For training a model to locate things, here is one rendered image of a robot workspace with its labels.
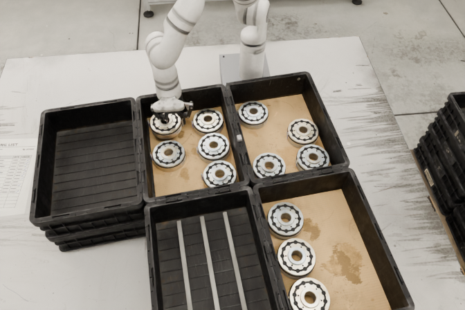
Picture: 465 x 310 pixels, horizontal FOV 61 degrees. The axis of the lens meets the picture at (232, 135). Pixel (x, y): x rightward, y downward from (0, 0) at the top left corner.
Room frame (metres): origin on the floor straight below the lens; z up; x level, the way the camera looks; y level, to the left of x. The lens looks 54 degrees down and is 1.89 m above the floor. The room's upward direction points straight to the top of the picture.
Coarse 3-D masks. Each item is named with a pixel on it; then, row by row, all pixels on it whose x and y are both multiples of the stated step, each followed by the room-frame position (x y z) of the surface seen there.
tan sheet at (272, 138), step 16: (288, 96) 0.96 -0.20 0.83; (272, 112) 0.88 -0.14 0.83; (288, 112) 0.88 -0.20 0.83; (304, 112) 0.88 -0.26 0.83; (272, 128) 0.81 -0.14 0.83; (256, 144) 0.75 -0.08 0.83; (272, 144) 0.75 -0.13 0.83; (288, 144) 0.75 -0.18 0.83; (320, 144) 0.75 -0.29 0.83; (288, 160) 0.68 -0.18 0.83
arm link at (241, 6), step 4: (232, 0) 1.01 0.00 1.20; (236, 0) 0.96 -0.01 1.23; (248, 0) 0.95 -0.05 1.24; (252, 0) 0.96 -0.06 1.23; (256, 0) 0.98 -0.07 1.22; (236, 4) 0.99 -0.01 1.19; (240, 4) 0.97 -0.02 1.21; (244, 4) 0.96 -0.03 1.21; (248, 4) 0.97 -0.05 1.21; (252, 4) 0.98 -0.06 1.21; (236, 8) 1.03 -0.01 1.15; (240, 8) 1.00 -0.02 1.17; (244, 8) 1.00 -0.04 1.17; (236, 12) 1.06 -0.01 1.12; (240, 12) 1.05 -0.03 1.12; (244, 12) 1.08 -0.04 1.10; (240, 16) 1.06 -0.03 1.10; (244, 16) 1.07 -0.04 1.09; (240, 20) 1.08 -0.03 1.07; (244, 20) 1.07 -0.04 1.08
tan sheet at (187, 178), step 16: (192, 112) 0.88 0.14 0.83; (192, 128) 0.81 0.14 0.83; (224, 128) 0.81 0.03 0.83; (192, 144) 0.75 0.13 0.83; (192, 160) 0.68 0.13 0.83; (160, 176) 0.62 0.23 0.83; (176, 176) 0.62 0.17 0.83; (192, 176) 0.62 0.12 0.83; (160, 192) 0.57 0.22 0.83; (176, 192) 0.57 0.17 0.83
